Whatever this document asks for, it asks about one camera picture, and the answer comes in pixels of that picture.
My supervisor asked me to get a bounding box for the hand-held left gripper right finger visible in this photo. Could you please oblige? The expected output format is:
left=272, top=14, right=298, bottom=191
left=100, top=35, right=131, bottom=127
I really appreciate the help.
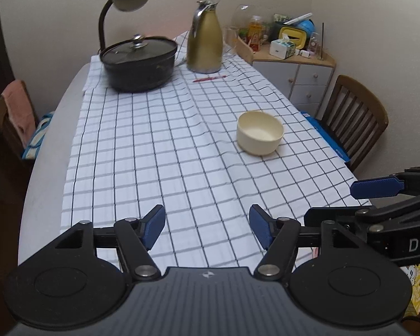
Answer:
left=249, top=204, right=370, bottom=281

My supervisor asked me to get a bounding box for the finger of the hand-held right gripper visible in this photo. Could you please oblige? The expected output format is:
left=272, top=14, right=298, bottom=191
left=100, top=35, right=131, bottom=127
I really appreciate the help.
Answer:
left=350, top=164, right=420, bottom=199
left=303, top=189, right=420, bottom=234

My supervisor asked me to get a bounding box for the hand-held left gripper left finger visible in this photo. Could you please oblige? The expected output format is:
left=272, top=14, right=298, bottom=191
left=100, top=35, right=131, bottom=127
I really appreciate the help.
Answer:
left=54, top=204, right=166, bottom=281

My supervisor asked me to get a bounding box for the yellow printed bag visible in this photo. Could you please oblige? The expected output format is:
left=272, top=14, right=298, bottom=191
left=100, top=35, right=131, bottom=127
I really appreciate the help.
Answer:
left=404, top=262, right=420, bottom=317

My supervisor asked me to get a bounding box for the blue flat box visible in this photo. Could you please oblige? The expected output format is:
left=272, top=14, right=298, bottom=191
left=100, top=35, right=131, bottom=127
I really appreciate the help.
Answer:
left=300, top=111, right=352, bottom=163

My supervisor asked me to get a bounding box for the white checkered tablecloth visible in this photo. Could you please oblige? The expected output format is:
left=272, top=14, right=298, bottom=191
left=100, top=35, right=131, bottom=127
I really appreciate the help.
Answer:
left=60, top=31, right=372, bottom=268

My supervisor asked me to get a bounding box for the brown wooden chair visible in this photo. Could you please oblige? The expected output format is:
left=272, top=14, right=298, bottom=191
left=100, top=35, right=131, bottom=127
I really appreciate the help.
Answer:
left=315, top=74, right=389, bottom=174

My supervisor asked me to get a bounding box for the cream bowl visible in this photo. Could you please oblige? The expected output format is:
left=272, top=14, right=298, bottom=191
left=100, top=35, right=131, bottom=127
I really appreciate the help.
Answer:
left=236, top=110, right=285, bottom=157

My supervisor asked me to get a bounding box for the grey corner cabinet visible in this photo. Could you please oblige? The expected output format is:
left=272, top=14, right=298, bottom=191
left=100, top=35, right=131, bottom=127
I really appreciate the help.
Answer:
left=252, top=47, right=337, bottom=116

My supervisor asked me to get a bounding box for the striped seat cushion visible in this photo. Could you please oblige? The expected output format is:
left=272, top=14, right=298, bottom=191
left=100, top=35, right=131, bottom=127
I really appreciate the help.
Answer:
left=23, top=111, right=56, bottom=160

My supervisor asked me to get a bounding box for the clear glass jar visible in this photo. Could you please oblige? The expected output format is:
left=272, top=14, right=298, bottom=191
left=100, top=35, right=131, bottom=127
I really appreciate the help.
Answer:
left=308, top=32, right=321, bottom=57

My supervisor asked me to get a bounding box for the red pen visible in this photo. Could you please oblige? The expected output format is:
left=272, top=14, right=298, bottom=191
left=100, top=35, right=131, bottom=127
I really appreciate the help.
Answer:
left=192, top=74, right=227, bottom=83

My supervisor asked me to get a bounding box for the black cooking pot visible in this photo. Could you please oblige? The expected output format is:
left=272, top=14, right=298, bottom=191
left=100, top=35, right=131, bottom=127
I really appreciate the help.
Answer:
left=100, top=34, right=178, bottom=93

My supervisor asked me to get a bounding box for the white tissue box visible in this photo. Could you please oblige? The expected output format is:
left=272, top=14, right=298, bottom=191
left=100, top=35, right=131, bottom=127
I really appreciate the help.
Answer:
left=270, top=38, right=297, bottom=58

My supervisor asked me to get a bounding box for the yellow plastic container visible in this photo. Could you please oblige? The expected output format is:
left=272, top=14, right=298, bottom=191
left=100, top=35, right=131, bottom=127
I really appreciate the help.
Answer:
left=278, top=26, right=308, bottom=50

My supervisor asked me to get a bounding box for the blue round container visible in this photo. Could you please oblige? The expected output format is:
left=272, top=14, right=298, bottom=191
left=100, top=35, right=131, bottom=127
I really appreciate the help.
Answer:
left=296, top=18, right=316, bottom=37

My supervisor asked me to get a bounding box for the pink towel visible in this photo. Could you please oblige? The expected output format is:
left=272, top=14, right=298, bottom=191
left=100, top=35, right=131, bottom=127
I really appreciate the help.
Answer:
left=2, top=80, right=36, bottom=148

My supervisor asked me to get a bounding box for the wooden tray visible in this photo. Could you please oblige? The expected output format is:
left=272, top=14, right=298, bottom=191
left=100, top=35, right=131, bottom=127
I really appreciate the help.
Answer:
left=235, top=35, right=256, bottom=64

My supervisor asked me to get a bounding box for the dark wooden chair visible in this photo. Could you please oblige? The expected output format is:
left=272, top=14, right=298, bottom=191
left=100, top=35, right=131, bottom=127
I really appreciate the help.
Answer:
left=0, top=80, right=39, bottom=162

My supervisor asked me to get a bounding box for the gold thermos jug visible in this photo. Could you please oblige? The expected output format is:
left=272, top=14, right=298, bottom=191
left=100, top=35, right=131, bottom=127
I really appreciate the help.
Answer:
left=186, top=0, right=225, bottom=73

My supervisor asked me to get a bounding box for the clear glass cup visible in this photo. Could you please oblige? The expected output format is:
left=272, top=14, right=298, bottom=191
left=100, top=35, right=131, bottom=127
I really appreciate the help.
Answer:
left=224, top=26, right=239, bottom=55

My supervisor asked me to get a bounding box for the orange drink bottle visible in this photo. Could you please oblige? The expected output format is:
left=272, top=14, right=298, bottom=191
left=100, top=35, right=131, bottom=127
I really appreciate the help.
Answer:
left=247, top=15, right=263, bottom=48

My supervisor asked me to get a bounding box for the clear glass dome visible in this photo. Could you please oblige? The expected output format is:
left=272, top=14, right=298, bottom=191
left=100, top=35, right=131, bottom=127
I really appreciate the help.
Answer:
left=231, top=4, right=263, bottom=36

